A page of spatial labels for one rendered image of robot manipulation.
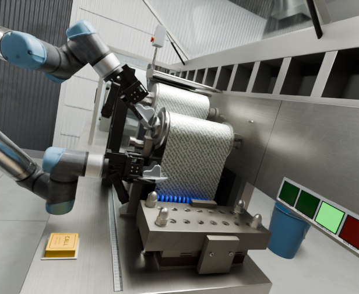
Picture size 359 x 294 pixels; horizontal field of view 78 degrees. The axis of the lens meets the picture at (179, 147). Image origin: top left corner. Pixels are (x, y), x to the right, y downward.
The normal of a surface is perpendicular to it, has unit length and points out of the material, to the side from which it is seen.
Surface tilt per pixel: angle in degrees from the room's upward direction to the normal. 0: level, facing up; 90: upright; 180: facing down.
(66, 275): 0
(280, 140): 90
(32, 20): 90
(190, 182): 90
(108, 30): 90
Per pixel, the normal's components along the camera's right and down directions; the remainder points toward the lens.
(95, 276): 0.25, -0.95
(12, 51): -0.08, 0.18
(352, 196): -0.92, -0.16
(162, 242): 0.32, 0.26
